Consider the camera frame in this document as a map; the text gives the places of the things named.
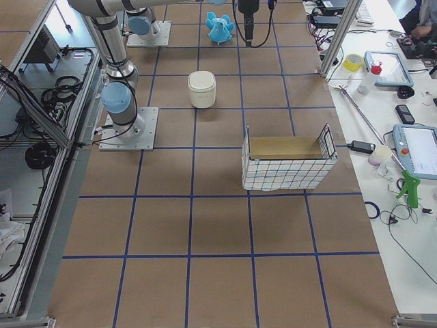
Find red capped plastic bottle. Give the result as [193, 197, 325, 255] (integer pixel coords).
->
[357, 61, 382, 95]

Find white trash can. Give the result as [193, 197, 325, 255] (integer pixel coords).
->
[188, 70, 216, 109]

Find blue teddy bear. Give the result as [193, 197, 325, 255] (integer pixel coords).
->
[206, 12, 235, 44]

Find teach pendant tablet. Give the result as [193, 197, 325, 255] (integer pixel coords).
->
[393, 124, 436, 180]
[364, 51, 414, 87]

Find black power adapter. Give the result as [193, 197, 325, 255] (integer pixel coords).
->
[347, 140, 376, 154]

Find green handled reacher grabber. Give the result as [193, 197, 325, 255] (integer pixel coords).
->
[335, 85, 421, 208]

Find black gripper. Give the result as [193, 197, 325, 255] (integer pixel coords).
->
[238, 0, 259, 46]

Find aluminium frame post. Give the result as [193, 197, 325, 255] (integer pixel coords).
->
[320, 0, 362, 77]

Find black round cap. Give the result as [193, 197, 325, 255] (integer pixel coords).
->
[397, 85, 415, 100]

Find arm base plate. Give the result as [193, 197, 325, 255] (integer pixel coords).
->
[127, 17, 171, 47]
[99, 107, 159, 151]

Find lower teach pendant tablet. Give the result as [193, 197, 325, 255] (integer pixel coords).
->
[393, 124, 436, 180]

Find yellow tape roll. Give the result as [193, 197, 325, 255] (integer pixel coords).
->
[343, 54, 363, 72]

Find blue tape roll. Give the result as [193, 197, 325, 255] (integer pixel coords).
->
[365, 201, 380, 219]

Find upper teach pendant tablet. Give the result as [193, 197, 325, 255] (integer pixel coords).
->
[364, 51, 414, 87]

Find checkered wooden box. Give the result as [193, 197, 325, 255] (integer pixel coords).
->
[242, 124, 338, 191]

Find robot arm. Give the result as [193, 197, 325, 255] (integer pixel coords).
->
[69, 0, 176, 140]
[126, 7, 161, 40]

